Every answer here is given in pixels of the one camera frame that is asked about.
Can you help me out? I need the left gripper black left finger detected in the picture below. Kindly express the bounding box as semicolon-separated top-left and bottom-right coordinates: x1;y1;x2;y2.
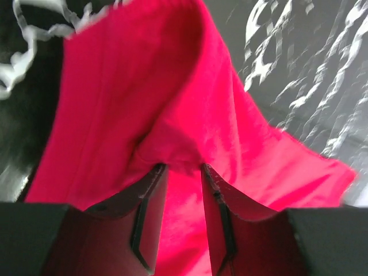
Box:
1;164;168;275

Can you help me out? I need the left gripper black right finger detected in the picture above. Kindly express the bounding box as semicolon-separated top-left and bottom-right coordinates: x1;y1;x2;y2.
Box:
201;164;367;276

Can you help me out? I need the pink red t shirt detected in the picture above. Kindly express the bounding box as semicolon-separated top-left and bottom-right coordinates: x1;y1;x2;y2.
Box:
26;1;356;275

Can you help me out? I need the black marble pattern mat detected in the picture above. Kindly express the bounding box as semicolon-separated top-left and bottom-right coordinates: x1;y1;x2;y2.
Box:
0;0;368;208

